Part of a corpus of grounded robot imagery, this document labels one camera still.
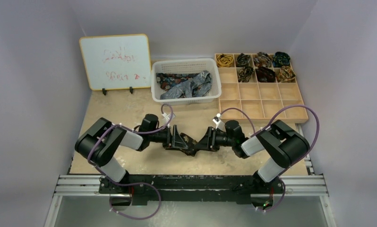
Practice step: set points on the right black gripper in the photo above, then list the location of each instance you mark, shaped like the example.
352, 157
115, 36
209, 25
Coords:
212, 138

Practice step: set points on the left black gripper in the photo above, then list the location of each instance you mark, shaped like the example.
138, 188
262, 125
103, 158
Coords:
174, 142

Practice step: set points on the black floral tie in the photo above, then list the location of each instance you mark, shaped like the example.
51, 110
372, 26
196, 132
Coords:
190, 142

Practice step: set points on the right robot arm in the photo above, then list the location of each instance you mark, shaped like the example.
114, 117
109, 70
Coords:
283, 144

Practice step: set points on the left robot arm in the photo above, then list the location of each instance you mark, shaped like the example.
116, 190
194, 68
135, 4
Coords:
101, 141

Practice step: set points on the grey blue patterned tie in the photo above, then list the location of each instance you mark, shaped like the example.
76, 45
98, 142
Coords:
198, 86

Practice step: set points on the white plastic basket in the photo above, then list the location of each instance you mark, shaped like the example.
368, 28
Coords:
187, 66

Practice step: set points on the dark colourful patterned tie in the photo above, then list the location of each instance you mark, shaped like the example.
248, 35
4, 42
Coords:
168, 80

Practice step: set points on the wooden compartment tray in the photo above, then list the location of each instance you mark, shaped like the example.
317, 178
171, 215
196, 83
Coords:
258, 101

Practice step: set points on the yellow rolled tie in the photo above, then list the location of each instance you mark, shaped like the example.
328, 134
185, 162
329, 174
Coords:
224, 60

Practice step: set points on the dark maroon rolled tie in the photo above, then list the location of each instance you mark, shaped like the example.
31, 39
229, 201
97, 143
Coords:
265, 75

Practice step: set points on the dark olive rolled tie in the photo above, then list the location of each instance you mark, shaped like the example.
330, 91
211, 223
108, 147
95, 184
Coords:
243, 60

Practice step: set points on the brown patterned rolled tie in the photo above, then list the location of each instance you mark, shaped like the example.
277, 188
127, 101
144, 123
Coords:
262, 59

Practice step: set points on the orange brown rolled tie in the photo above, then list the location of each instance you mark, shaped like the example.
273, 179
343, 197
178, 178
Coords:
285, 75

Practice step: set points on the dark green rolled tie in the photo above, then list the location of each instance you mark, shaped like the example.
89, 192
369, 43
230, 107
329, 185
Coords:
281, 59

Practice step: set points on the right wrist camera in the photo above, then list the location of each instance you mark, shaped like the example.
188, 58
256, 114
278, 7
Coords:
219, 124

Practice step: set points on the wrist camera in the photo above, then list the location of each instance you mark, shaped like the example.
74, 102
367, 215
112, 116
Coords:
167, 118
219, 124

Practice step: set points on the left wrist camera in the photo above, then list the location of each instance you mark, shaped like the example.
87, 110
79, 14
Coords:
167, 118

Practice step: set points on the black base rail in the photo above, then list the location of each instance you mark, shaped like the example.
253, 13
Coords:
241, 189

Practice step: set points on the white whiteboard orange frame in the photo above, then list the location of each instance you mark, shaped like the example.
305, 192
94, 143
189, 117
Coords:
115, 62

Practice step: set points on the aluminium rail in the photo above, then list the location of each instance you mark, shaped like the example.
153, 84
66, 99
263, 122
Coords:
296, 183

